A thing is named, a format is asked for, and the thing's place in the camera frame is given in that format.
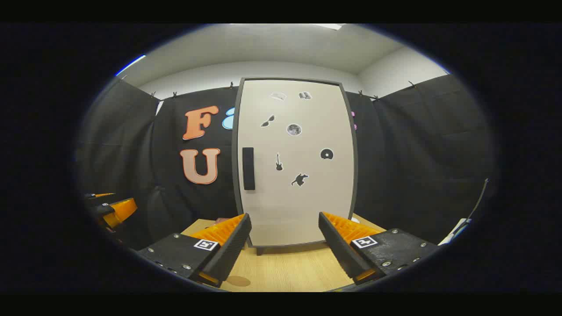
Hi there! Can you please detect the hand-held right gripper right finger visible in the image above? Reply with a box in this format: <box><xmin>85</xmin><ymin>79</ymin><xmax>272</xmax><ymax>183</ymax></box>
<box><xmin>318</xmin><ymin>212</ymin><xmax>440</xmax><ymax>286</ymax></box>

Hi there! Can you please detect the black backdrop cloth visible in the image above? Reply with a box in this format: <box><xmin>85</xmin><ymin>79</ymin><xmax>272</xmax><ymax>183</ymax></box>
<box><xmin>76</xmin><ymin>75</ymin><xmax>497</xmax><ymax>251</ymax></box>

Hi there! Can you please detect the white panel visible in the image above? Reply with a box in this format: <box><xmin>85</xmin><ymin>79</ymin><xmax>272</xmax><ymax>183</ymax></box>
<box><xmin>438</xmin><ymin>217</ymin><xmax>472</xmax><ymax>246</ymax></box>

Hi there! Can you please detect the thin grey cable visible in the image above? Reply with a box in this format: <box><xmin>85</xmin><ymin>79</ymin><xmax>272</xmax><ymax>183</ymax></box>
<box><xmin>466</xmin><ymin>178</ymin><xmax>490</xmax><ymax>222</ymax></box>

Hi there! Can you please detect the black door handle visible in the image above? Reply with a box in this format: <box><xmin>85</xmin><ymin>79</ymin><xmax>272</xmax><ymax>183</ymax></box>
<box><xmin>242</xmin><ymin>147</ymin><xmax>256</xmax><ymax>190</ymax></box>

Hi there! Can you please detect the grey cabinet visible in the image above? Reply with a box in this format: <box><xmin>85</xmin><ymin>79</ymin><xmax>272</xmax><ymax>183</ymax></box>
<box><xmin>232</xmin><ymin>78</ymin><xmax>358</xmax><ymax>256</ymax></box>

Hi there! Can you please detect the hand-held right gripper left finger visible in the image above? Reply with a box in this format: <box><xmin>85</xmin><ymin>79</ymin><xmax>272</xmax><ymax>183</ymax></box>
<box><xmin>135</xmin><ymin>213</ymin><xmax>253</xmax><ymax>289</ymax></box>

